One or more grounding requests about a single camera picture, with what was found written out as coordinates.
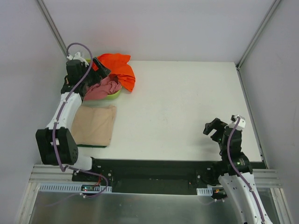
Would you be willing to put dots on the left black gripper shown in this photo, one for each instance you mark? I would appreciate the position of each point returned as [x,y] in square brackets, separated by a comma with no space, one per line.
[94,76]

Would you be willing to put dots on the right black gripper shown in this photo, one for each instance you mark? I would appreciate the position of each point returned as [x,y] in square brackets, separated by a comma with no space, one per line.
[217,130]

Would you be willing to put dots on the orange t shirt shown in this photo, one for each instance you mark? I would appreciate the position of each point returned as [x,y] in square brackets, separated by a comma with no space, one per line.
[120,69]

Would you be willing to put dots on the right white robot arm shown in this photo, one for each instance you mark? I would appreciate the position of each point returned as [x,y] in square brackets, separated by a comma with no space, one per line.
[234,171]

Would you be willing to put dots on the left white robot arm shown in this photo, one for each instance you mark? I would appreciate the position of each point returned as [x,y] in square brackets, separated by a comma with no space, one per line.
[56,144]

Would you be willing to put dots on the pink t shirt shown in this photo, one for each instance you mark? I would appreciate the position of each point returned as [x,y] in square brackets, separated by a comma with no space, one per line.
[108,89]

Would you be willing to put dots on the green plastic basin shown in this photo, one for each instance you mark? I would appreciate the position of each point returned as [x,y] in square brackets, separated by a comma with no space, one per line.
[91,79]

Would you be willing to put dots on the folded beige t shirt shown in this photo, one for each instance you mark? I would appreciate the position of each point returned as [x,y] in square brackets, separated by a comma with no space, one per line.
[93,126]

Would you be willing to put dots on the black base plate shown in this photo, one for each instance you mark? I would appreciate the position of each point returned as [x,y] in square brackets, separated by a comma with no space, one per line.
[155,177]

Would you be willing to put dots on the right white cable duct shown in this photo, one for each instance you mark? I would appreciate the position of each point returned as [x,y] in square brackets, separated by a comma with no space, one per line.
[204,191]

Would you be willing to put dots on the white cable duct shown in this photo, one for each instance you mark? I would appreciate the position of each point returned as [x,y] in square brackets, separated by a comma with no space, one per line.
[74,188]
[204,191]

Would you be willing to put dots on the left aluminium frame post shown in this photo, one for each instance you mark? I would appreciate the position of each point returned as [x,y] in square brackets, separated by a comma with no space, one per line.
[49,20]

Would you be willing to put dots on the aluminium frame post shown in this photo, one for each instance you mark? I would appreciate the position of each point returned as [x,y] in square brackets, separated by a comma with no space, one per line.
[49,20]
[272,9]

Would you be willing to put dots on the right aluminium frame post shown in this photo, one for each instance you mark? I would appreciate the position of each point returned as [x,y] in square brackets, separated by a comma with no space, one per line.
[272,9]

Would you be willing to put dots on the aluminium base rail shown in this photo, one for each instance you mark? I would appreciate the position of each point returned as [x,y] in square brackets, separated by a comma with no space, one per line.
[50,174]

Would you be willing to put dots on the left white cable duct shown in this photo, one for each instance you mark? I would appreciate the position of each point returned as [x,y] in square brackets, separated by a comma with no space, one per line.
[74,188]

